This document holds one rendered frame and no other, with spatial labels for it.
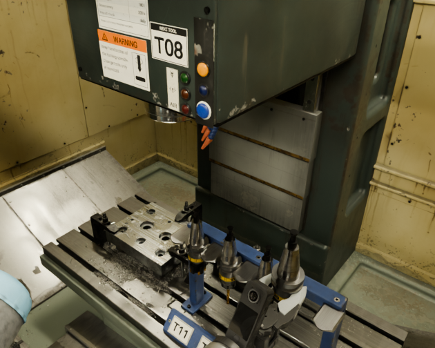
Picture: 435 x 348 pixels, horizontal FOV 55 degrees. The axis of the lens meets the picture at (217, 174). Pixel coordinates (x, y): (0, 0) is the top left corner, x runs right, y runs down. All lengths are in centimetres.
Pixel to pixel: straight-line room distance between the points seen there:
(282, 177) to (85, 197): 105
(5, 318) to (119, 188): 165
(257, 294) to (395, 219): 131
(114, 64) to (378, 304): 147
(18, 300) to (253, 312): 36
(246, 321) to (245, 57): 48
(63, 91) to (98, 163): 43
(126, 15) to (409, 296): 164
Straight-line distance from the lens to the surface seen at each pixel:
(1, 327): 66
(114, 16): 94
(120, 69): 97
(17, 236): 206
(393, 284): 208
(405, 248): 203
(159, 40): 85
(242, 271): 107
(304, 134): 147
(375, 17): 135
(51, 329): 181
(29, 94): 210
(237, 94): 83
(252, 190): 173
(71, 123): 226
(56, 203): 216
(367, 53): 137
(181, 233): 118
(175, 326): 132
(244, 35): 81
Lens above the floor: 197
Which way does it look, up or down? 32 degrees down
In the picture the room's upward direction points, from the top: 1 degrees clockwise
